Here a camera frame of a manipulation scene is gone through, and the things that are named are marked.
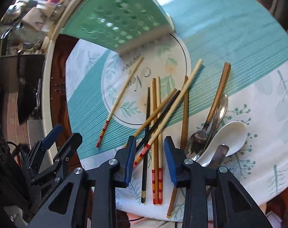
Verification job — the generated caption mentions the pale chopstick red striped end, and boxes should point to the pale chopstick red striped end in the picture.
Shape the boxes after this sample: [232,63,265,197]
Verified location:
[96,56,144,148]

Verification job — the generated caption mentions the black chopstick gold band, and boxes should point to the black chopstick gold band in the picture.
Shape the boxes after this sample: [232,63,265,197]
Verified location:
[140,86,151,204]

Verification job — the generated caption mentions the tan chopstick red bands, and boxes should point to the tan chopstick red bands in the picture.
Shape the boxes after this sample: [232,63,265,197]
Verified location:
[150,77,157,205]
[155,76,164,205]

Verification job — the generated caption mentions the black stove range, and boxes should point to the black stove range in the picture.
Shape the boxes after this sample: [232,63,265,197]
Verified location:
[0,54,45,125]

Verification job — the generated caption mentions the steel spoon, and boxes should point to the steel spoon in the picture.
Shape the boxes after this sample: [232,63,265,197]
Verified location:
[191,94,228,161]

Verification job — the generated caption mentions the brown wooden chopstick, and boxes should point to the brown wooden chopstick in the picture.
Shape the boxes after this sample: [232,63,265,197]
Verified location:
[166,75,190,219]

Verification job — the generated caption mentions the dark chopstick gold end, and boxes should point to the dark chopstick gold end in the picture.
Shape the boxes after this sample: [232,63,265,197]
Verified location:
[136,90,181,152]

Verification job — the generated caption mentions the bamboo chopstick black red end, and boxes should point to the bamboo chopstick black red end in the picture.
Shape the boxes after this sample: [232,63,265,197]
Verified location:
[134,89,177,137]

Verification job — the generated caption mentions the teal floral tablecloth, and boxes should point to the teal floral tablecloth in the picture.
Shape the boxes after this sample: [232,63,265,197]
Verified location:
[66,0,288,205]

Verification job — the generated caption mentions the long pale chopstick striped end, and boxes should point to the long pale chopstick striped end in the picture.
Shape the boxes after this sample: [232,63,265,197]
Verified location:
[133,59,203,169]

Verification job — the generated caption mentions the green perforated utensil holder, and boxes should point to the green perforated utensil holder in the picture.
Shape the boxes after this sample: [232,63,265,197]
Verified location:
[60,0,174,55]

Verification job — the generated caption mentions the wooden handled metal spoon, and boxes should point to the wooden handled metal spoon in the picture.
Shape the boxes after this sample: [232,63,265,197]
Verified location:
[184,62,231,161]

